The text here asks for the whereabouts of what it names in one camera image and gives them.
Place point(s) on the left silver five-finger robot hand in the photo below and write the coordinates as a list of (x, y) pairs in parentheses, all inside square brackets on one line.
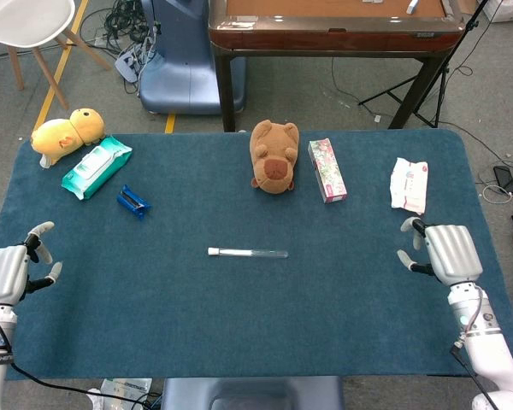
[(4, 273)]

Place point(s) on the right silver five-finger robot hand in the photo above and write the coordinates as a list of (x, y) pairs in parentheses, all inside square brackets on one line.
[(453, 256)]

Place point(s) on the transparent glass test tube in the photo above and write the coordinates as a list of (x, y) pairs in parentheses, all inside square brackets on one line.
[(256, 253)]

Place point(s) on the small white cap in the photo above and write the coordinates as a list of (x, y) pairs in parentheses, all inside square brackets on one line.
[(212, 251)]

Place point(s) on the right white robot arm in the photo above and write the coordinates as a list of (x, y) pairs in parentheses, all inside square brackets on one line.
[(474, 312)]

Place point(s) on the white tissue pack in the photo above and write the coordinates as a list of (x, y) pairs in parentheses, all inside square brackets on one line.
[(408, 185)]

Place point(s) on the black smartphone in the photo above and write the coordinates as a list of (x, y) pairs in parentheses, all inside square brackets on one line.
[(505, 179)]

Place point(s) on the green wet wipes pack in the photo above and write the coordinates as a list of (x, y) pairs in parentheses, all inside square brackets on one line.
[(96, 168)]

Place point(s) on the blue snack wrapper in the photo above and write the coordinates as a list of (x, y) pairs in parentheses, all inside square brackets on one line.
[(132, 201)]

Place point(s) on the yellow duck plush toy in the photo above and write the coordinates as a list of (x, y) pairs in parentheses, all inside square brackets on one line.
[(64, 136)]

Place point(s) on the pink floral carton box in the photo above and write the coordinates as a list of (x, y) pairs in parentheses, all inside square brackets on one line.
[(327, 171)]

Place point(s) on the crumpled white paper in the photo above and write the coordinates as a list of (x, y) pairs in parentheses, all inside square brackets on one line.
[(95, 399)]

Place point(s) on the black tripod stand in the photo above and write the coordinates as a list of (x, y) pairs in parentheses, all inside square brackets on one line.
[(432, 91)]

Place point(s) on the clear plastic bag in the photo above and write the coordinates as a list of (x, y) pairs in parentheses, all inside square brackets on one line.
[(126, 386)]

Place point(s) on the brown capybara plush toy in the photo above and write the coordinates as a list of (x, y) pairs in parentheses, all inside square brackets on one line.
[(273, 158)]

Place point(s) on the blue table cloth mat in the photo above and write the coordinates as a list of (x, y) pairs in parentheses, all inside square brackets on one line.
[(239, 307)]

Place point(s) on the blue-grey robot torso base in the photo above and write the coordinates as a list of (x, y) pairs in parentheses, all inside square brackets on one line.
[(252, 393)]

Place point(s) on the grey power strip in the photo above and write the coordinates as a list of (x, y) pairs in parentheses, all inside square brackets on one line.
[(128, 64)]

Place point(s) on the brown mahjong table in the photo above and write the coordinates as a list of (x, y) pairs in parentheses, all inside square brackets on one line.
[(333, 38)]

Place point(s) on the white storage box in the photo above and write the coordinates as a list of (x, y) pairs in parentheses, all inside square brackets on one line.
[(508, 10)]

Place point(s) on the white chair wooden legs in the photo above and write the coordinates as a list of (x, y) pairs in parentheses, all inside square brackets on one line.
[(21, 21)]

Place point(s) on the single white mahjong tile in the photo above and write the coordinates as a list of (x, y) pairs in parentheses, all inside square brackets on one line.
[(412, 6)]

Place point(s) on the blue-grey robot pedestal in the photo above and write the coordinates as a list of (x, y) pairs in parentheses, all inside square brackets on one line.
[(184, 64)]

